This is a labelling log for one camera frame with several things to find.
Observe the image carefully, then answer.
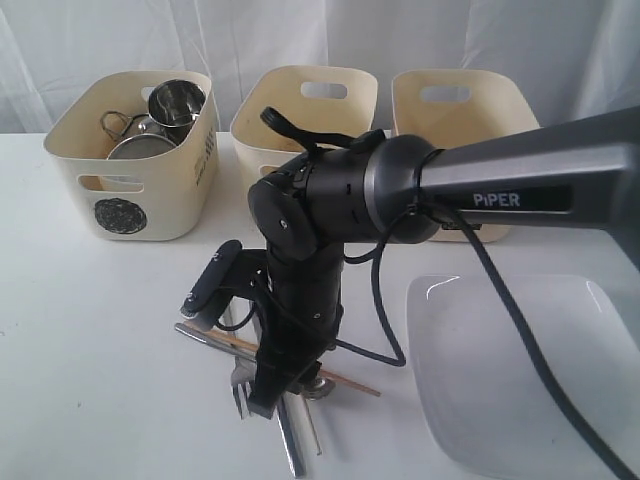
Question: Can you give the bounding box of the brown wooden chopstick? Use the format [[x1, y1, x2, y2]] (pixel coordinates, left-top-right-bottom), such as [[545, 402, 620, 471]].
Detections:
[[178, 321, 381, 397]]

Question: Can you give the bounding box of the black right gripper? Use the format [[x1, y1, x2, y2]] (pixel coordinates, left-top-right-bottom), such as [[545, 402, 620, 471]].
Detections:
[[248, 241, 344, 416]]

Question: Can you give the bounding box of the stainless steel knife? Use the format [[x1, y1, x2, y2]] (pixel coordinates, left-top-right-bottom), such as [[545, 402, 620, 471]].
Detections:
[[249, 314, 307, 479]]

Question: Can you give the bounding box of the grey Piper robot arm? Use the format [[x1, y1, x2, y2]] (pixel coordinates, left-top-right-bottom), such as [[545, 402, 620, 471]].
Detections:
[[248, 107, 639, 417]]

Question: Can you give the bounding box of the small stainless steel cup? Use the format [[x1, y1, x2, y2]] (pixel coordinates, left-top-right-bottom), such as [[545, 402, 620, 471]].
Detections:
[[147, 79, 206, 145]]

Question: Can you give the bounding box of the light wooden chopstick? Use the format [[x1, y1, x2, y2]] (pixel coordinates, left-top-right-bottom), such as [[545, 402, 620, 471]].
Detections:
[[301, 396, 323, 456]]

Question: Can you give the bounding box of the steel mug with handle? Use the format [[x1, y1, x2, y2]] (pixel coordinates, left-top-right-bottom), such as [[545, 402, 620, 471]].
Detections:
[[99, 110, 167, 143]]

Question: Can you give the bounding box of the black braided cable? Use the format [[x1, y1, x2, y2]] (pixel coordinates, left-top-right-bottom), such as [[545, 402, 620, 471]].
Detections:
[[214, 149, 640, 480]]

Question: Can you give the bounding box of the white square plate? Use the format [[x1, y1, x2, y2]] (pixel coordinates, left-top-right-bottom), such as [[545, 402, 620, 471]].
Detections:
[[406, 275, 639, 479]]

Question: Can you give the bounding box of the cream bin with circle mark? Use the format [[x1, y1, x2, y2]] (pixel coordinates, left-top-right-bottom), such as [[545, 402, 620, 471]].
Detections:
[[43, 70, 218, 241]]

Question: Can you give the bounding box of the stainless steel spoon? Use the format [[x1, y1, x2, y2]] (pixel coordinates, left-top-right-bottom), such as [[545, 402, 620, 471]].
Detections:
[[174, 323, 336, 400]]

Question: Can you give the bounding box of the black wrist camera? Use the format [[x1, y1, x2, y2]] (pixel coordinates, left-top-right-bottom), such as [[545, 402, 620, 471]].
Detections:
[[180, 240, 242, 332]]

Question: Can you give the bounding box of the cream bin with triangle mark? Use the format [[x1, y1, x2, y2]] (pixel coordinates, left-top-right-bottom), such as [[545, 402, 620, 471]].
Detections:
[[230, 65, 378, 189]]

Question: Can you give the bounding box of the large stainless steel bowl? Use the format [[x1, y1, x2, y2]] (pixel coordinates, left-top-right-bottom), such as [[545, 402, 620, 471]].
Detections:
[[107, 134, 176, 160]]

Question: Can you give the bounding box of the white backdrop curtain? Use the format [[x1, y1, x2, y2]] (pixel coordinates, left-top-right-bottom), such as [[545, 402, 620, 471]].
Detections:
[[1, 1, 639, 133]]

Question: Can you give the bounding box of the cream bin with square mark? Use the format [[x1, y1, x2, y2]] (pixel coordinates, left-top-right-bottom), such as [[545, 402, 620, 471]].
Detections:
[[390, 69, 545, 245]]

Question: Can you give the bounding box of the stainless steel fork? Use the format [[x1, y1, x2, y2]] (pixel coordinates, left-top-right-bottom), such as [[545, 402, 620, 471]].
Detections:
[[230, 345, 255, 420]]

